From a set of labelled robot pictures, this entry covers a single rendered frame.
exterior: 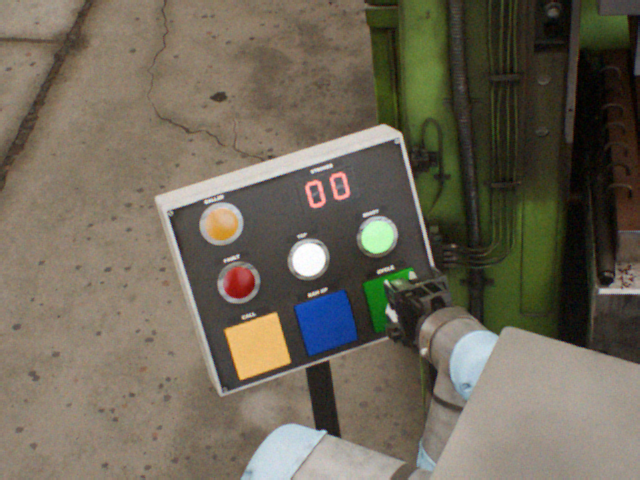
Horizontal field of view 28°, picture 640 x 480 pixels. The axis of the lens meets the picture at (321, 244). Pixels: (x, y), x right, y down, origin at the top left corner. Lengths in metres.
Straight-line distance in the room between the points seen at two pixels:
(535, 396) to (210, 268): 1.33
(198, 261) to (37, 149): 2.04
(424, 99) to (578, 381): 1.52
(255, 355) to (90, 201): 1.81
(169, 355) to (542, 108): 1.43
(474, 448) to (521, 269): 1.79
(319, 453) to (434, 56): 0.89
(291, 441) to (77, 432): 1.92
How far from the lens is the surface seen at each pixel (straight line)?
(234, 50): 3.92
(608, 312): 1.98
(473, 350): 1.45
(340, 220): 1.76
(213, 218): 1.72
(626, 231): 1.94
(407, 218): 1.79
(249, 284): 1.75
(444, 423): 1.49
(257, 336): 1.77
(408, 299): 1.63
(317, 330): 1.78
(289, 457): 1.13
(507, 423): 0.42
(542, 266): 2.20
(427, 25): 1.85
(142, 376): 3.09
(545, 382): 0.43
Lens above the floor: 2.37
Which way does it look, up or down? 46 degrees down
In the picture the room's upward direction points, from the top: 8 degrees counter-clockwise
